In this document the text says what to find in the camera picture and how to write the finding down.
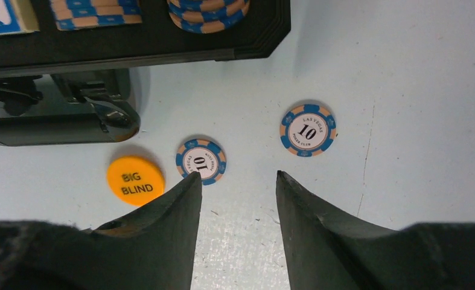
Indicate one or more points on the orange round button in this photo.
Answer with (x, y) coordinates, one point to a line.
(135, 180)

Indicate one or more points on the poker chip near disc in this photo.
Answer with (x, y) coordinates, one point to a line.
(202, 156)

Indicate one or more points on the poker chip middle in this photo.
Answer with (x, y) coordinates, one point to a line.
(307, 130)

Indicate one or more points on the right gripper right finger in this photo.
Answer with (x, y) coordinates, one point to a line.
(328, 248)

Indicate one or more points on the blue playing card box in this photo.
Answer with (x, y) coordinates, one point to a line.
(17, 17)

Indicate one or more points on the black poker set case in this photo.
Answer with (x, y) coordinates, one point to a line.
(91, 67)

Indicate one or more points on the right blue tan chip stack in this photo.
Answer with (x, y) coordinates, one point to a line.
(83, 14)

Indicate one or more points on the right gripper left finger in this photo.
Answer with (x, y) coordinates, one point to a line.
(152, 247)

